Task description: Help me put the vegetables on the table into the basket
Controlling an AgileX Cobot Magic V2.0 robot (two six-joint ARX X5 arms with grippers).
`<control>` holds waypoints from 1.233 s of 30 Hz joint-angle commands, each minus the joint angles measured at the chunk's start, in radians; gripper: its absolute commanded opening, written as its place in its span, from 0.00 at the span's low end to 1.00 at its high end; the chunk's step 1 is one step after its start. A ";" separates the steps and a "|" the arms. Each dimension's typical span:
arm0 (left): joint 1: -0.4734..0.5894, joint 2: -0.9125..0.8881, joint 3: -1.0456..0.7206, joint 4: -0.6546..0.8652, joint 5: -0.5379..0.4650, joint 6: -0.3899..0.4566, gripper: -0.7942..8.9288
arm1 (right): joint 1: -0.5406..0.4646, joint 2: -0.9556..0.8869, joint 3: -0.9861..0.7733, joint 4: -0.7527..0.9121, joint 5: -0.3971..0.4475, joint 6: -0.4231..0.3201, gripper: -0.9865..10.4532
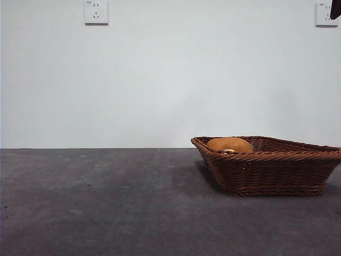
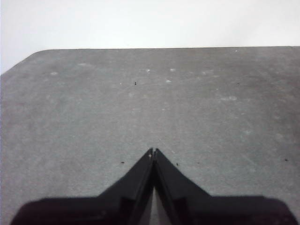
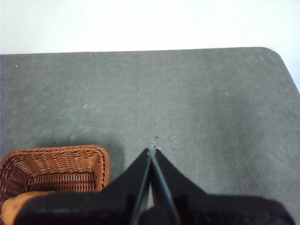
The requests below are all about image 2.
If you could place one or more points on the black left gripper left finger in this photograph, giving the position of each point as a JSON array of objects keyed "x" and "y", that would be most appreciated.
[{"x": 105, "y": 208}]

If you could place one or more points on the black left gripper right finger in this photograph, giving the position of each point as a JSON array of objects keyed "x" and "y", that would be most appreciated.
[{"x": 211, "y": 211}]

